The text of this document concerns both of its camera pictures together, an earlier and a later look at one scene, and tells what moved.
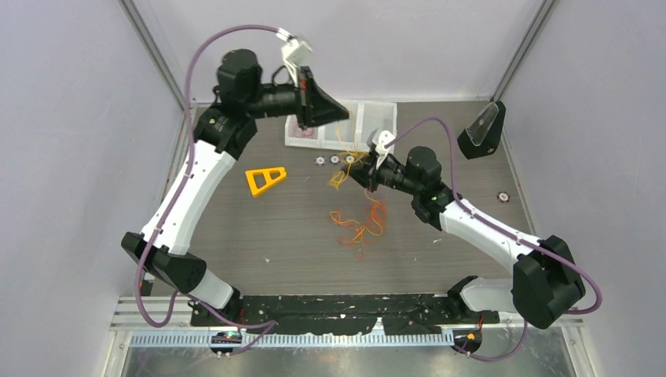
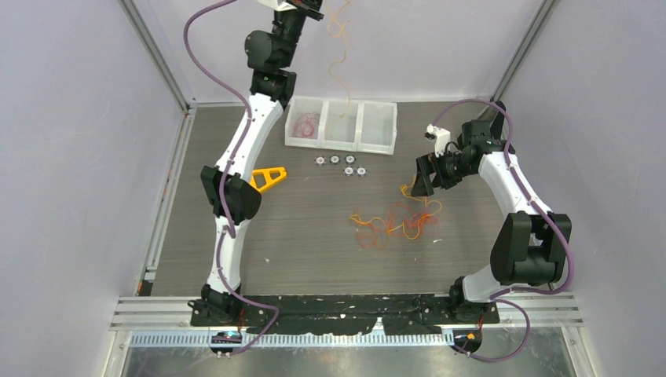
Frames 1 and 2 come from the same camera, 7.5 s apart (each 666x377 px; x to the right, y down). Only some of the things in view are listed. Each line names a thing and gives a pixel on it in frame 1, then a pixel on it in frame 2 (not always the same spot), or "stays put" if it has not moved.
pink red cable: x=300 y=133 stays put
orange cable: x=372 y=221 to x=400 y=220
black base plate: x=342 y=314 stays put
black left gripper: x=315 y=107 to x=303 y=7
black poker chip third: x=350 y=159 stays put
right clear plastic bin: x=371 y=115 stays put
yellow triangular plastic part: x=267 y=177 stays put
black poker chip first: x=320 y=160 stays put
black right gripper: x=366 y=173 to x=429 y=164
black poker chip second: x=334 y=159 stays put
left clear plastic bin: x=296 y=136 stays put
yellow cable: x=349 y=155 to x=338 y=24
